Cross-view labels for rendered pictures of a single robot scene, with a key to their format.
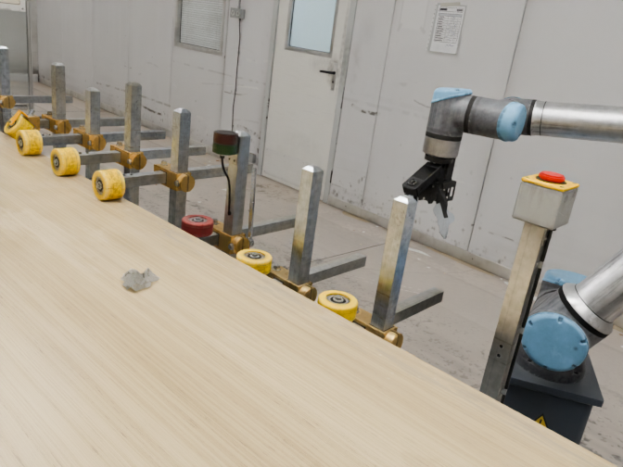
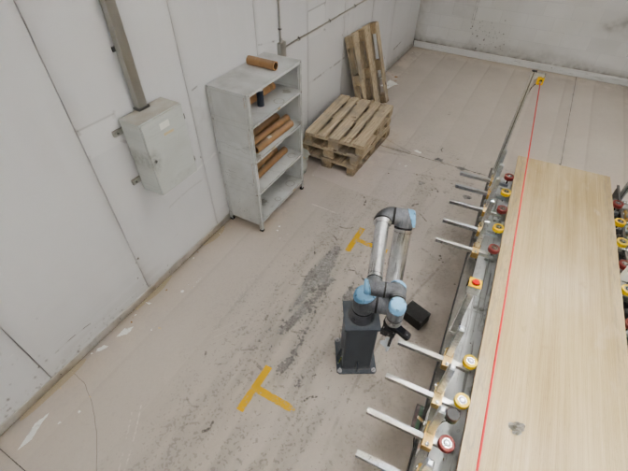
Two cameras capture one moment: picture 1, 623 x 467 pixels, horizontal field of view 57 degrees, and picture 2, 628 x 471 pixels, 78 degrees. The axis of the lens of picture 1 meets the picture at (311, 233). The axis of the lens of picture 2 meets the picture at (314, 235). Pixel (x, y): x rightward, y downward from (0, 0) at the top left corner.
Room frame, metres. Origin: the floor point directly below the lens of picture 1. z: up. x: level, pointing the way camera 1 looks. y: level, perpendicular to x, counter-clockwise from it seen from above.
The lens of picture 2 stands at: (2.20, 0.75, 2.99)
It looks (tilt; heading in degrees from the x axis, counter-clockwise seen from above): 45 degrees down; 255
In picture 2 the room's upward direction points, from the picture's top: 1 degrees clockwise
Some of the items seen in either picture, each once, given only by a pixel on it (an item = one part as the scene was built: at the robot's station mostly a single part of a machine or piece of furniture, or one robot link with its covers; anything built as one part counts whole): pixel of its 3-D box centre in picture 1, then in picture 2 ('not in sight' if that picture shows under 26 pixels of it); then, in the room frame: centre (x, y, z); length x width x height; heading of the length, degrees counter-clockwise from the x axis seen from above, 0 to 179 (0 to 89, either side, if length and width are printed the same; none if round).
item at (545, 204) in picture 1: (544, 202); (474, 286); (0.92, -0.37, 1.18); 0.07 x 0.07 x 0.08; 49
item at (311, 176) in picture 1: (299, 264); (441, 387); (1.25, 0.02, 0.87); 0.04 x 0.04 x 0.48; 49
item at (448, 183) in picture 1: (436, 178); (390, 327); (1.46, -0.30, 1.08); 0.09 x 0.08 x 0.12; 136
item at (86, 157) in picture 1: (140, 153); not in sight; (1.81, 0.58, 0.95); 0.50 x 0.04 x 0.04; 139
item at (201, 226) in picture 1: (197, 238); (444, 446); (1.38, 0.29, 0.85); 0.08 x 0.08 x 0.11
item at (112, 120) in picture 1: (85, 122); not in sight; (2.18, 0.92, 0.95); 0.37 x 0.03 x 0.03; 139
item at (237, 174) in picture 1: (233, 222); (432, 428); (1.42, 0.21, 0.90); 0.04 x 0.04 x 0.48; 49
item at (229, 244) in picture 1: (225, 238); (429, 435); (1.43, 0.23, 0.85); 0.14 x 0.06 x 0.05; 49
